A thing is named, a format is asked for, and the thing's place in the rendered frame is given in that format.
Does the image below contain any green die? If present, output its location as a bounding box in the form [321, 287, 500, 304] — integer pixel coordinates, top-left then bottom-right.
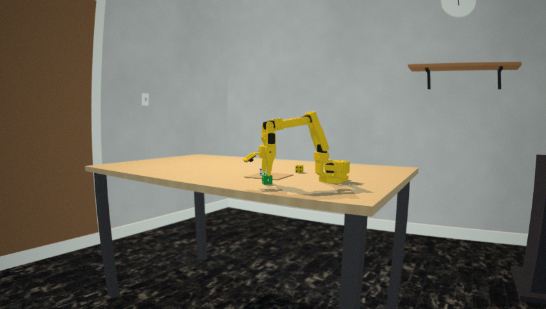
[261, 174, 272, 185]

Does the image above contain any brown textured mat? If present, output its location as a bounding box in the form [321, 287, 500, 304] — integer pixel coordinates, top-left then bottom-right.
[244, 173, 293, 180]

